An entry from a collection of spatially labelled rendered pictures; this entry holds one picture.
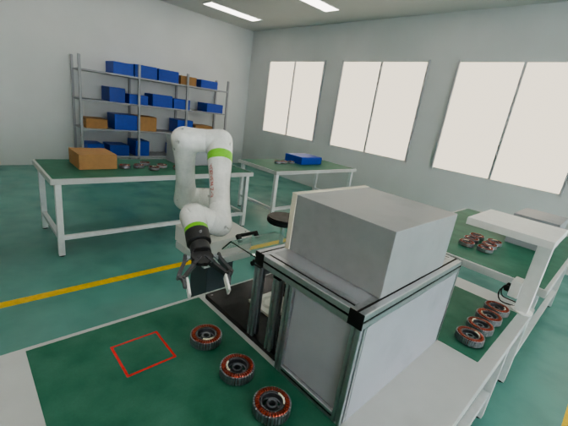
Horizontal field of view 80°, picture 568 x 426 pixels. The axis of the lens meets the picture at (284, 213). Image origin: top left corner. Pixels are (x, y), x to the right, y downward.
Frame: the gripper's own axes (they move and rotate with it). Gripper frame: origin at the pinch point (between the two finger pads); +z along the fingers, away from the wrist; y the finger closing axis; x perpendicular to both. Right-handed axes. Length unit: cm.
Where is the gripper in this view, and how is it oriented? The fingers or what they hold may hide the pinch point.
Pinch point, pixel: (209, 292)
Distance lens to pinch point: 121.2
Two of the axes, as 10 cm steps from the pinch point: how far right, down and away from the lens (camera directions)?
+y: -8.9, 0.1, -4.6
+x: 3.4, -6.7, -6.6
